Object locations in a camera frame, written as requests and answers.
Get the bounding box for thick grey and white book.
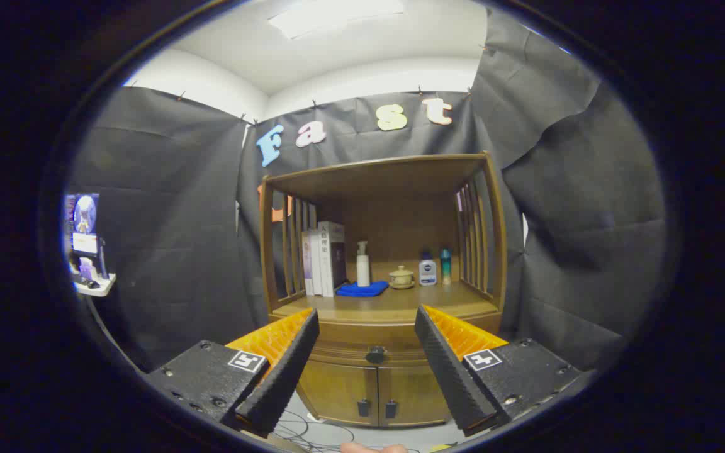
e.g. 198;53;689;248
318;221;347;298

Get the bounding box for white lotion bottle blue cap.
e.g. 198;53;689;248
419;250;437;287

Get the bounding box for black floor cables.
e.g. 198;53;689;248
273;409;363;453

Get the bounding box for white side table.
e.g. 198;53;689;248
72;274;116;298

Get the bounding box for white pump bottle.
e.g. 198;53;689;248
356;241;371;288

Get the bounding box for wooden cabinet door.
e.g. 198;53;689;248
378;362;452;427
298;360;379;425

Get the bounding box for thin white book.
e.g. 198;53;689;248
309;228;325;296

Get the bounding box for wooden countertop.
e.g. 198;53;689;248
271;280;500;325

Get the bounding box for wooden cabinet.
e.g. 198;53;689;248
259;152;508;428

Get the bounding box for wooden drawer with black knob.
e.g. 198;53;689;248
305;315;503;367

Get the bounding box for blue folded cloth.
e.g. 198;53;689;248
336;281;390;298

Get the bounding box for thin purple book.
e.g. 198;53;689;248
301;230;314;296

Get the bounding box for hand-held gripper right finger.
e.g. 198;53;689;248
414;305;593;437

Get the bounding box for display screen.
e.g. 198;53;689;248
64;193;102;255

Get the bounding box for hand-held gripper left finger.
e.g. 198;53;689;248
147;307;320;438

